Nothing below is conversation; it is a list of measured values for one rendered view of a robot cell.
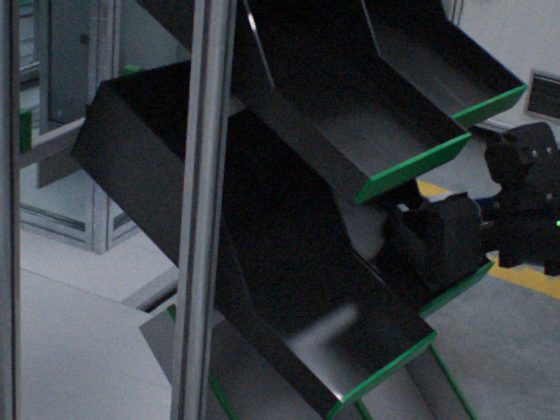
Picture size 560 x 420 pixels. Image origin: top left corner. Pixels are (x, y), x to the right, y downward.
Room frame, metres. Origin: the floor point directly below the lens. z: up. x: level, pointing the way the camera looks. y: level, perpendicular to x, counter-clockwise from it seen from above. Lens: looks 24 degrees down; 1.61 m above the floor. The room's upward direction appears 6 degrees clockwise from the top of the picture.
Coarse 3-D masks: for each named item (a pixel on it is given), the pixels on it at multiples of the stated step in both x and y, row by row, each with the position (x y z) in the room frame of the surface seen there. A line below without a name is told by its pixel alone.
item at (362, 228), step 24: (336, 192) 0.89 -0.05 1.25; (408, 192) 0.91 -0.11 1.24; (360, 216) 0.87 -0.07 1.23; (384, 216) 0.89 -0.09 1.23; (360, 240) 0.84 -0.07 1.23; (384, 240) 0.86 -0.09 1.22; (384, 264) 0.82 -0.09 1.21; (408, 264) 0.84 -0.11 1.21; (480, 264) 0.87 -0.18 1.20; (408, 288) 0.81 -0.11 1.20; (456, 288) 0.80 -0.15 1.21; (432, 312) 0.79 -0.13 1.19
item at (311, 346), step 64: (128, 128) 0.74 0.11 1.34; (256, 128) 0.83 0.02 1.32; (128, 192) 0.73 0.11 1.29; (256, 192) 0.82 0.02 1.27; (320, 192) 0.79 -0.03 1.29; (256, 256) 0.75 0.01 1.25; (320, 256) 0.78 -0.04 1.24; (256, 320) 0.66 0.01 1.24; (320, 320) 0.71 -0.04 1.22; (384, 320) 0.74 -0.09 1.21; (320, 384) 0.63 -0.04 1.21
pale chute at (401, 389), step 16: (432, 352) 0.89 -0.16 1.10; (416, 368) 0.89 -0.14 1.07; (432, 368) 0.89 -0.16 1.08; (448, 368) 0.88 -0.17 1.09; (384, 384) 0.87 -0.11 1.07; (400, 384) 0.88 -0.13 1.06; (416, 384) 0.89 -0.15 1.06; (432, 384) 0.88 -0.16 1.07; (448, 384) 0.87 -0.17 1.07; (368, 400) 0.84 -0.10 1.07; (384, 400) 0.85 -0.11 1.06; (400, 400) 0.87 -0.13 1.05; (416, 400) 0.88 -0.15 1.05; (432, 400) 0.88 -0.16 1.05; (448, 400) 0.87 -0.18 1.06; (464, 400) 0.86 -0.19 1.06; (384, 416) 0.84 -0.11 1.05; (400, 416) 0.85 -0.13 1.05; (416, 416) 0.87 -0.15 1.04; (432, 416) 0.88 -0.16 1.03; (448, 416) 0.87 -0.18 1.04; (464, 416) 0.86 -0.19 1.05
